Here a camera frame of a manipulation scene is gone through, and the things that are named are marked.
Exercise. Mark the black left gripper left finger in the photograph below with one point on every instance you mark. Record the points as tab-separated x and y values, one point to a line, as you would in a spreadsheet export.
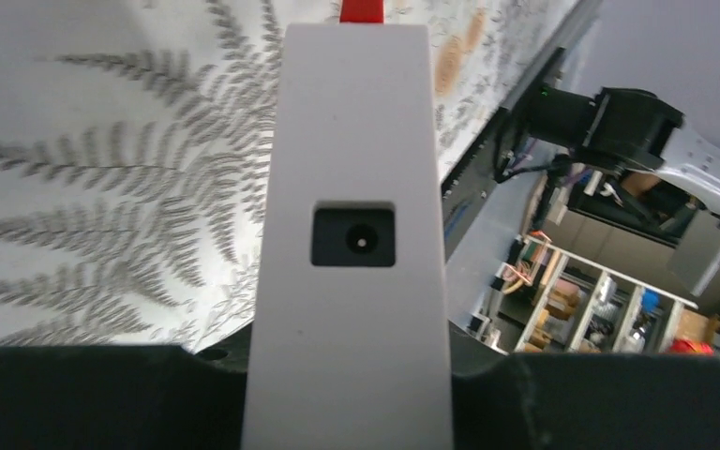
124	397

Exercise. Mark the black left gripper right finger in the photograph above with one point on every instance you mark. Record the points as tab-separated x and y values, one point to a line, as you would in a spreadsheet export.
582	400

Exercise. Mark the white router box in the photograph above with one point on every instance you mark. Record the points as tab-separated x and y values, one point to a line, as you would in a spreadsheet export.
349	346

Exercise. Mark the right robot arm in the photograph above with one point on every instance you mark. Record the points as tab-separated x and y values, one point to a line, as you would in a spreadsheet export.
621	130

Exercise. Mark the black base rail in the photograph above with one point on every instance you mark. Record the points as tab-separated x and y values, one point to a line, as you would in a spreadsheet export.
469	184

